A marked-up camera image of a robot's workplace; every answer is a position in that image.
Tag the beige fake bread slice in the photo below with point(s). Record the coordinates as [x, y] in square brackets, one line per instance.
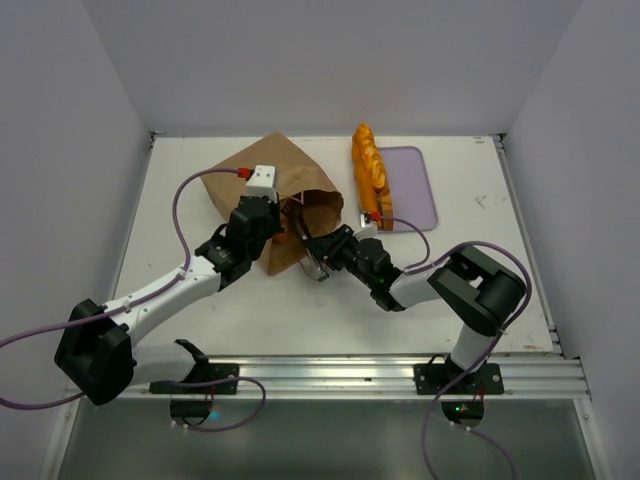
[386, 210]

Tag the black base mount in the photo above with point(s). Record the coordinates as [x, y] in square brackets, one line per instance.
[192, 406]
[464, 403]

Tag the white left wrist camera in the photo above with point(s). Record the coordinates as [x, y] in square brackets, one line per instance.
[260, 181]

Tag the lilac plastic tray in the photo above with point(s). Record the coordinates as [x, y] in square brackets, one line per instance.
[411, 193]

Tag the metal kitchen tongs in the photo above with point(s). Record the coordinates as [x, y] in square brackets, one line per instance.
[303, 235]

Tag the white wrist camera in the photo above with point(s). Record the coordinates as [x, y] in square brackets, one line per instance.
[260, 181]
[369, 225]

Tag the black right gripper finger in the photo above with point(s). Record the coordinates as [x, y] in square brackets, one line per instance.
[318, 269]
[331, 241]

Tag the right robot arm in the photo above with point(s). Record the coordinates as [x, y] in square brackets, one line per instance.
[486, 287]

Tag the brown paper bag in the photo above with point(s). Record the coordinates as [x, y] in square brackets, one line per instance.
[302, 185]

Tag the small orange fake bread roll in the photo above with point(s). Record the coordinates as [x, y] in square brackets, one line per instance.
[283, 235]

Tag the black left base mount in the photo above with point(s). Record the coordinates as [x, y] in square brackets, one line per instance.
[192, 406]

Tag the orange fake baguette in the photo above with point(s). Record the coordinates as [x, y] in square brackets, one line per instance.
[368, 186]

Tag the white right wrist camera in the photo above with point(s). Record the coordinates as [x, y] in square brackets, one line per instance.
[369, 225]

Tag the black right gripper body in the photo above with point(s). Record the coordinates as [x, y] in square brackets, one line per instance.
[320, 246]

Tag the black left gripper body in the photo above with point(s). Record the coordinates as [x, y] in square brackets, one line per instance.
[273, 225]

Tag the orange fake bread loaf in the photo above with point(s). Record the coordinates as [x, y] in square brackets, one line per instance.
[367, 159]

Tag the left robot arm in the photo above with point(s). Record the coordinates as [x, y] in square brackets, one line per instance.
[101, 351]

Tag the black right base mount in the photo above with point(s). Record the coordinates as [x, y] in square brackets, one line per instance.
[464, 403]

